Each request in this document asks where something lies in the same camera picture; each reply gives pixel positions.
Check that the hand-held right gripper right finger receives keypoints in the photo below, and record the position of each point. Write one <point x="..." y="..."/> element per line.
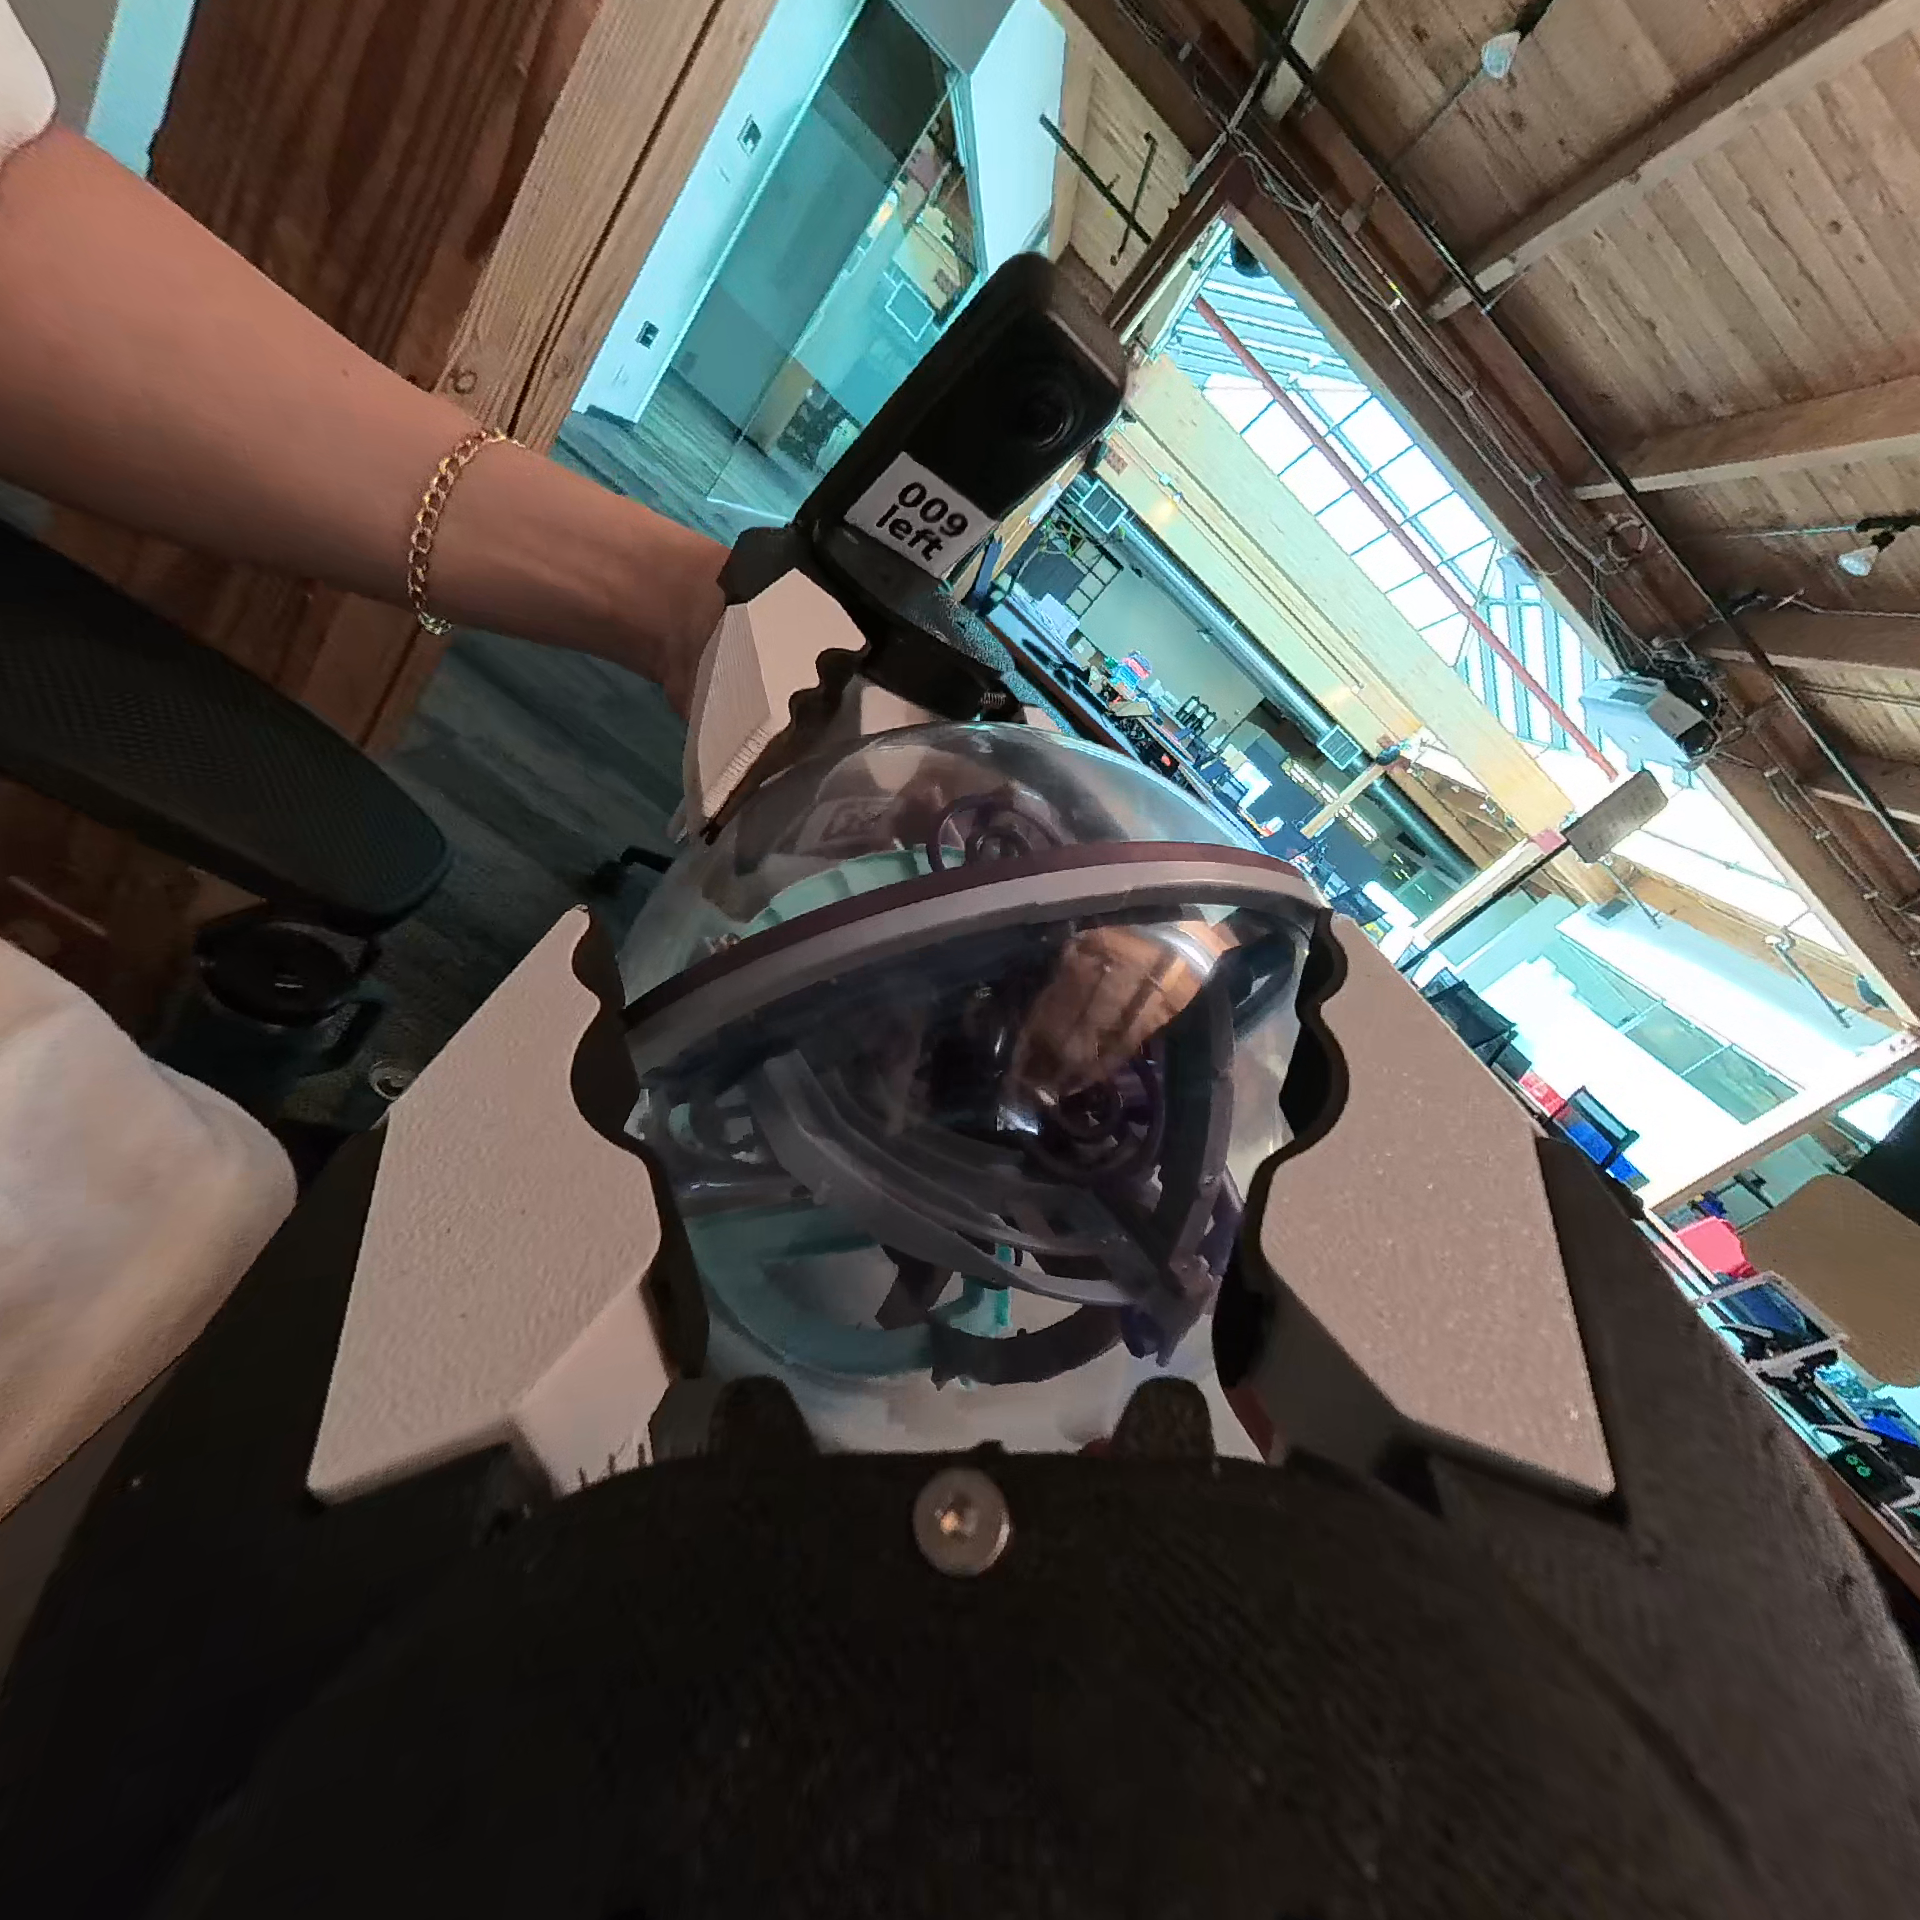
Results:
<point x="1441" y="1276"/>

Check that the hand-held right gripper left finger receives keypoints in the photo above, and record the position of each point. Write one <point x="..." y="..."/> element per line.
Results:
<point x="480" y="1276"/>

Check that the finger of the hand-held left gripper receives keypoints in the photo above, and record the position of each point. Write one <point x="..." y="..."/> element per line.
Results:
<point x="750" y="675"/>

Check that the clear plastic maze ball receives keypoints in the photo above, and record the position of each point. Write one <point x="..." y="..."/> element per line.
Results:
<point x="975" y="1079"/>

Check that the person's left hand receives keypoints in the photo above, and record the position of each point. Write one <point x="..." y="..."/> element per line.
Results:
<point x="600" y="580"/>

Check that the red plastic bin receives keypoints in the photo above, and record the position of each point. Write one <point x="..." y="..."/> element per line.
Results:
<point x="1711" y="1245"/>

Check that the printed white shirt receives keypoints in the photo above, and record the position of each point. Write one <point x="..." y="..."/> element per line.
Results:
<point x="120" y="1202"/>

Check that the tan divider panel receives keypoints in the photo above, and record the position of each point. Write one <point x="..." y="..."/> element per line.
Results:
<point x="1845" y="1245"/>

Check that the white pendant lamp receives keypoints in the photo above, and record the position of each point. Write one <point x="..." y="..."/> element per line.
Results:
<point x="1499" y="58"/>
<point x="1861" y="562"/>

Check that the white ceiling camera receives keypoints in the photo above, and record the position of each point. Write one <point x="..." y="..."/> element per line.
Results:
<point x="1650" y="715"/>

